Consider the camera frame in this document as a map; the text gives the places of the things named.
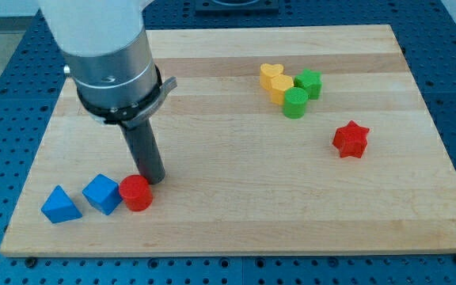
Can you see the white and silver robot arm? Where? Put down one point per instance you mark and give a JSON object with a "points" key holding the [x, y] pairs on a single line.
{"points": [[106, 49]]}

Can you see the green star block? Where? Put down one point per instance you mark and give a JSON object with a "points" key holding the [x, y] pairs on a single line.
{"points": [[310, 81]]}

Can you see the red star block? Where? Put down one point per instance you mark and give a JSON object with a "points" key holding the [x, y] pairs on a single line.
{"points": [[351, 140]]}

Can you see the blue cube block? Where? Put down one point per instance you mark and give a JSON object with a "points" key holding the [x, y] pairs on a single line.
{"points": [[102, 193]]}

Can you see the wooden board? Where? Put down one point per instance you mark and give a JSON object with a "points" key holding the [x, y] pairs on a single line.
{"points": [[241, 178]]}

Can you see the green cylinder block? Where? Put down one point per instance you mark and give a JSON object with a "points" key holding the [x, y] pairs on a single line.
{"points": [[295, 102]]}

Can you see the yellow hexagon block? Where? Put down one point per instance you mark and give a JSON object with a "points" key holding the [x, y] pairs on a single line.
{"points": [[279, 85]]}

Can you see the yellow heart block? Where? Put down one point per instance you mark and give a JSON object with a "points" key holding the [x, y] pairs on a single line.
{"points": [[268, 72]]}

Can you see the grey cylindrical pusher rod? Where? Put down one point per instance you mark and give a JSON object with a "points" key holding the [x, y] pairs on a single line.
{"points": [[144, 150]]}

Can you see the red cylinder block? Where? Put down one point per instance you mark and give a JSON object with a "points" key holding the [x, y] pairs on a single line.
{"points": [[136, 193]]}

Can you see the blue triangle block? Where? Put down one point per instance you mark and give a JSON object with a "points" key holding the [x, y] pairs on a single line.
{"points": [[59, 207]]}

